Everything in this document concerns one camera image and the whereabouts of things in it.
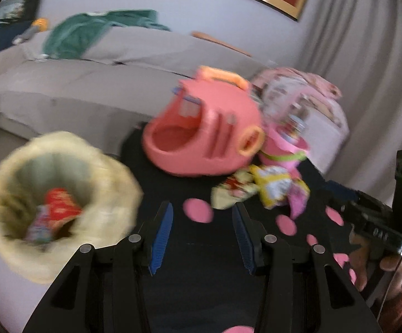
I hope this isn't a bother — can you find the person right hand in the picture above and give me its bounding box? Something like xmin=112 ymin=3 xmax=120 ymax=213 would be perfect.
xmin=349 ymin=229 xmax=402 ymax=301

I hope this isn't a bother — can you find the pink toy bucket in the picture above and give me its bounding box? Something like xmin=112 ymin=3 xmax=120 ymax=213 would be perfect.
xmin=259 ymin=123 xmax=309 ymax=171

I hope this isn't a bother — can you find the grey covered sofa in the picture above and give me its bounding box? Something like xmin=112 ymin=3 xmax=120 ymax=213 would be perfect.
xmin=0 ymin=27 xmax=264 ymax=154

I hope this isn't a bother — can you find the pink snack wrapper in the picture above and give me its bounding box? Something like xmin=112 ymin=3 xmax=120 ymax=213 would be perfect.
xmin=287 ymin=179 xmax=310 ymax=220

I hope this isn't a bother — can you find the pink clothes pile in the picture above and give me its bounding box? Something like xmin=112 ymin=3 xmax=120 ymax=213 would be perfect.
xmin=250 ymin=67 xmax=344 ymax=130

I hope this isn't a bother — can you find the pink toy carrier case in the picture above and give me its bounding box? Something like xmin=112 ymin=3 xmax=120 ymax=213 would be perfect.
xmin=142 ymin=66 xmax=265 ymax=176

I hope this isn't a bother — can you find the fish tank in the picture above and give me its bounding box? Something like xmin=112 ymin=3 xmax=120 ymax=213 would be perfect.
xmin=0 ymin=0 xmax=41 ymax=28

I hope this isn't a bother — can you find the yellow lined trash bin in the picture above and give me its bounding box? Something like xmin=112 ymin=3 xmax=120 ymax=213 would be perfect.
xmin=0 ymin=132 xmax=143 ymax=284

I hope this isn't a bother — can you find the wooden back scratcher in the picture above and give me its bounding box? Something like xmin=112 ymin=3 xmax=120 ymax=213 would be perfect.
xmin=190 ymin=31 xmax=252 ymax=57

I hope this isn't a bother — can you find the green blanket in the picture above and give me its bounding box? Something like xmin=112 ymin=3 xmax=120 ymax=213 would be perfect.
xmin=43 ymin=10 xmax=170 ymax=59

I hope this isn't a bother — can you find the black cloth with pink shapes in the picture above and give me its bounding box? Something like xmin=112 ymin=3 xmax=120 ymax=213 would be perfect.
xmin=120 ymin=125 xmax=380 ymax=332

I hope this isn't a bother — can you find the red yellow snack wrapper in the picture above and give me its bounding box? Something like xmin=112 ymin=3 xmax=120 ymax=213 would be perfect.
xmin=211 ymin=168 xmax=259 ymax=210

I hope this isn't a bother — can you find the grey orange plush toy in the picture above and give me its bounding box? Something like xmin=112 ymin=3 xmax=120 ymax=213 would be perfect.
xmin=12 ymin=18 xmax=49 ymax=45

